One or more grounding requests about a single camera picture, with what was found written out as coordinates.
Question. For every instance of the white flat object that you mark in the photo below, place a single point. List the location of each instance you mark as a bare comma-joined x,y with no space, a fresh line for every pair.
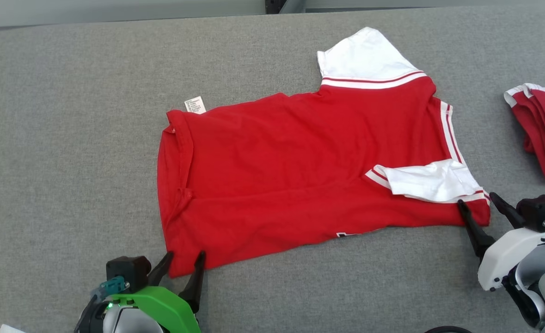
9,329

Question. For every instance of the red jersey with white sleeves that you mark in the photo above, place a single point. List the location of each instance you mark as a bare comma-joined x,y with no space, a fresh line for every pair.
290,162

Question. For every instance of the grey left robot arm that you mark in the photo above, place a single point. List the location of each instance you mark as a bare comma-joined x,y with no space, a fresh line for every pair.
129,321

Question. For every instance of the teal left camera connector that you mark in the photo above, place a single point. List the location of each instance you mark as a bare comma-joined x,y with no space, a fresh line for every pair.
115,286

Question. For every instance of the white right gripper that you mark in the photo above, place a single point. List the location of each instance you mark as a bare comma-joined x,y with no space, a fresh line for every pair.
503,259

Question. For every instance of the grey cylindrical bar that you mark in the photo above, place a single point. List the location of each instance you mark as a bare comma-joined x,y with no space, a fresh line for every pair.
293,5

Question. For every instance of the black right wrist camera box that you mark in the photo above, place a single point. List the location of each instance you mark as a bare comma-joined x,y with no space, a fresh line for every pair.
538,208

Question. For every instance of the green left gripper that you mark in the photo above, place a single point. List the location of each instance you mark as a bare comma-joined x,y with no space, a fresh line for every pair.
166,303

